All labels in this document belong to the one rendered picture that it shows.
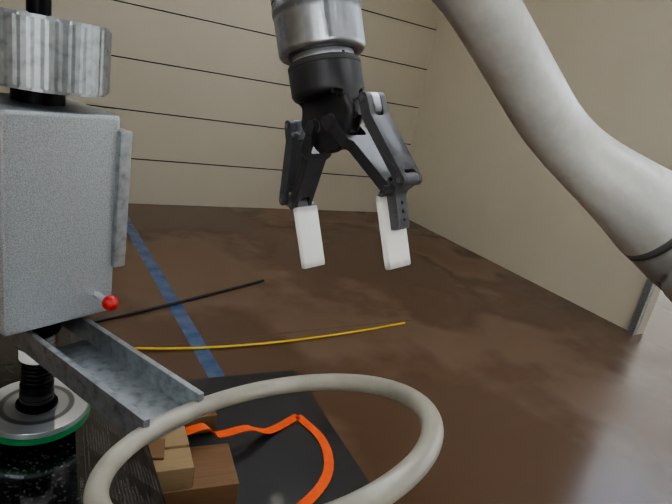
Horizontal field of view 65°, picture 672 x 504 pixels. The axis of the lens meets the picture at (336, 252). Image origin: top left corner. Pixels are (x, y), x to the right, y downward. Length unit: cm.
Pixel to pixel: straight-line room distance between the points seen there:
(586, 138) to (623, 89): 510
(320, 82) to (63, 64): 59
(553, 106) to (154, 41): 561
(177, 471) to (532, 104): 191
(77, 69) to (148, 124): 503
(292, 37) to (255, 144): 591
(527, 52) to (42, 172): 84
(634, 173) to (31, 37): 88
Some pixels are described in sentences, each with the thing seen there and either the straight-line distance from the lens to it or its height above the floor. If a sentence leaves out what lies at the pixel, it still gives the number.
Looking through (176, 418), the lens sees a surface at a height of 110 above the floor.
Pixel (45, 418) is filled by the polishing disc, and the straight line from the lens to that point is 136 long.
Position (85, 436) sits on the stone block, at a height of 80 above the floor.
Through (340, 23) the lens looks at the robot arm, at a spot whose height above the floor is 173.
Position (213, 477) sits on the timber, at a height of 13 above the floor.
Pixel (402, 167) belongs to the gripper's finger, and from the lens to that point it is 48.
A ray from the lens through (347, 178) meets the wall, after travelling 713.
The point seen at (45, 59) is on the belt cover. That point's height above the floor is 162.
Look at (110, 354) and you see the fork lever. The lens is 118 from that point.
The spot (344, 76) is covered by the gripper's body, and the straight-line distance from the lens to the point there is 54.
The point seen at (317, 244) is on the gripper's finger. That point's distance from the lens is 61.
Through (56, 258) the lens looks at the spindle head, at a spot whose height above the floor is 126.
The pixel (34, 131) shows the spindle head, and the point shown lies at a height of 150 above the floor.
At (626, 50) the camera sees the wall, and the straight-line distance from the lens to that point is 577.
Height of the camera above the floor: 168
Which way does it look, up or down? 18 degrees down
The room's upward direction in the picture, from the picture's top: 11 degrees clockwise
